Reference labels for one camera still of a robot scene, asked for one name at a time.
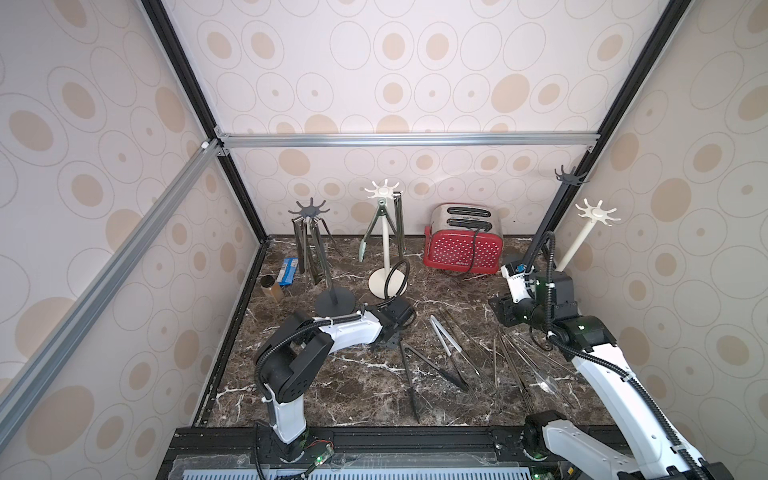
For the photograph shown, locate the blue small package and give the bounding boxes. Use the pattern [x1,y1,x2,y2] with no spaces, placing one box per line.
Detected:
[277,257,299,287]

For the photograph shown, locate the diagonal aluminium bar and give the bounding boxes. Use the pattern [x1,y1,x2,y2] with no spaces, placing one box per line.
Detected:
[1,139,223,449]

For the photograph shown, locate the thin steel tongs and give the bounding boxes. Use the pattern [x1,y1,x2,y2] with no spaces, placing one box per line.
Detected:
[306,219,331,285]

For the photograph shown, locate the white utensil rack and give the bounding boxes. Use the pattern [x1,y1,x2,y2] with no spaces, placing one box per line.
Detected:
[556,198,620,272]
[359,179,407,299]

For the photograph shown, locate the brown spice jar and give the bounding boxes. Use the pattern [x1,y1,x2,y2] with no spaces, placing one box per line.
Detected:
[259,275,284,303]

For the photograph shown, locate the small steel tongs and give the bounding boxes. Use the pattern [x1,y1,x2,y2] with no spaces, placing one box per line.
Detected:
[429,315,481,378]

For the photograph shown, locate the horizontal aluminium bar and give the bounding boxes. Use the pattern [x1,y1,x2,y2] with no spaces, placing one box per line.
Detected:
[205,131,600,151]

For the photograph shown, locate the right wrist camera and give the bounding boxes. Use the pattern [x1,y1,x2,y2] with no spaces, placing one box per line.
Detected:
[500,262,531,304]

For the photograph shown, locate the steel tongs far right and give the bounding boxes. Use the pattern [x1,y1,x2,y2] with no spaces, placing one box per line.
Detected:
[497,329,572,406]

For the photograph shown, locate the toaster black cord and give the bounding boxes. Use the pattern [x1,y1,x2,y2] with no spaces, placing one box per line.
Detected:
[443,227,481,277]

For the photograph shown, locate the dark grey utensil rack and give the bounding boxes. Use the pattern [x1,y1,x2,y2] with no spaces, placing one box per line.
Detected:
[288,197,356,317]

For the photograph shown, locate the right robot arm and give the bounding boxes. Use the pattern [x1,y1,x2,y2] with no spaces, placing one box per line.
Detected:
[489,244,732,479]

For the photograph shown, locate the green tongs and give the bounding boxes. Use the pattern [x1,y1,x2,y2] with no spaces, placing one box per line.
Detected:
[358,200,397,263]

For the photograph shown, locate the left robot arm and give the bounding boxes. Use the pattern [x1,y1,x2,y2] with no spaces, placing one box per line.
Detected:
[254,285,415,446]

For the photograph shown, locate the dark grey rack back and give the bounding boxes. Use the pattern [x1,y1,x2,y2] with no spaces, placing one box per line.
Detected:
[500,167,589,276]

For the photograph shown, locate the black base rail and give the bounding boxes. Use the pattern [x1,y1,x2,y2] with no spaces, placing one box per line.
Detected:
[155,423,676,480]

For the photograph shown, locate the red white toaster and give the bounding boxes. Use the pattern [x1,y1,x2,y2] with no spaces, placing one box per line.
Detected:
[423,203,504,274]

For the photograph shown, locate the black tongs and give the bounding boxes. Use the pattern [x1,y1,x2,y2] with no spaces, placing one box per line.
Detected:
[398,341,472,424]

